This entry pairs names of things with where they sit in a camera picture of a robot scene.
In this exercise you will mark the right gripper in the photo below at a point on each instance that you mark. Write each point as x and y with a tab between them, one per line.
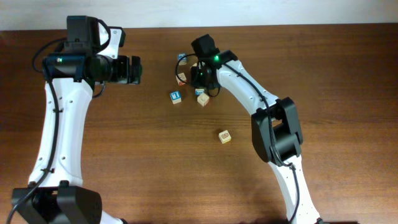
198	79

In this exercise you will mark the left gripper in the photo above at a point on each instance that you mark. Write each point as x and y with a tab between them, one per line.
122	76

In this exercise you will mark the sailboat block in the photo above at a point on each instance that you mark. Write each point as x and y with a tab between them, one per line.
199	91

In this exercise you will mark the blue-top block with L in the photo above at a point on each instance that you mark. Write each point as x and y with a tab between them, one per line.
175	97

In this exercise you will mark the yellow-edged block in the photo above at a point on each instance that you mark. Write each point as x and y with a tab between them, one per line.
224	136

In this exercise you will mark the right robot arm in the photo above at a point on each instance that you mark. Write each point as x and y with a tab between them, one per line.
276	132

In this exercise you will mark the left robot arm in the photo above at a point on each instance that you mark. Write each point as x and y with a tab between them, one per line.
55	192

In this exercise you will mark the butterfly block, red side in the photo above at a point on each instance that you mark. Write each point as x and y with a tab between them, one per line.
181	79

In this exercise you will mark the acorn block with green N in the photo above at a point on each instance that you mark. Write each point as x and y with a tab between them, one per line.
203	99

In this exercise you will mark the blue-top block with 2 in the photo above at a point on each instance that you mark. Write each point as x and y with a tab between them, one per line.
182	59

